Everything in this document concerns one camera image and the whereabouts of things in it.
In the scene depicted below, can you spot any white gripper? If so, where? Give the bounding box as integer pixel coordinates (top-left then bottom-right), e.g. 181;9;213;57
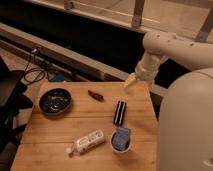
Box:
124;53;167;88

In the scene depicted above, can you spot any white plastic bottle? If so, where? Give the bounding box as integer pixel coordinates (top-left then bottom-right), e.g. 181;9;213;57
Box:
66;129;105;155

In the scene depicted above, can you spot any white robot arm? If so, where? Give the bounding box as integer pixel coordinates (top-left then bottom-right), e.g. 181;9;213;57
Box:
124;32;213;171

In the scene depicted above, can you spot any dark ceramic bowl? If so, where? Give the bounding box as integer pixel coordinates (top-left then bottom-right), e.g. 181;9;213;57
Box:
39;88;72;116

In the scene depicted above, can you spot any black white striped block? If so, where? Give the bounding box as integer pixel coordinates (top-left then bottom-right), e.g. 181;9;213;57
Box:
113;101;127;126

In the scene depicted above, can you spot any small brown red object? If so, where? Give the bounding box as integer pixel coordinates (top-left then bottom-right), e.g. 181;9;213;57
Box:
88;90;104;101

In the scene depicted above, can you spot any blue cloth in cup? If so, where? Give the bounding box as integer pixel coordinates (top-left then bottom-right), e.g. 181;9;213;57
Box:
113;127;131;150

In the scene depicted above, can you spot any blue object behind table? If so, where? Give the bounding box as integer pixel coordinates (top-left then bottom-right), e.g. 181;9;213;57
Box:
50;74;65;82

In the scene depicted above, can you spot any black cable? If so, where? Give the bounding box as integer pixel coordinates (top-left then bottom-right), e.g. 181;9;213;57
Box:
20;48;54;85

